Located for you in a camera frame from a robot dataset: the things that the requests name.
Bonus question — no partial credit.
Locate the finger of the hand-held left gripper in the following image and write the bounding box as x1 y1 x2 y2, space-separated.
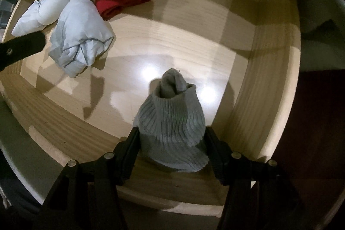
0 31 46 71

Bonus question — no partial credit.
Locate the wooden drawer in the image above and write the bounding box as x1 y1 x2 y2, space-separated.
0 0 302 230

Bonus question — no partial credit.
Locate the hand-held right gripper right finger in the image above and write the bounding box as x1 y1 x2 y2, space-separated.
206 126 308 230

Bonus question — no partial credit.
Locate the grey sock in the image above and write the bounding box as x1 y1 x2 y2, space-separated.
133 68 209 172

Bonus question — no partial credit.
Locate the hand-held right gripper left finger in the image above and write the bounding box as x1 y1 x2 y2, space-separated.
32 126 141 230

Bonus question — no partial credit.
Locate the light blue underwear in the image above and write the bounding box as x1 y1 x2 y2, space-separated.
11 0 93 37
49 0 116 78

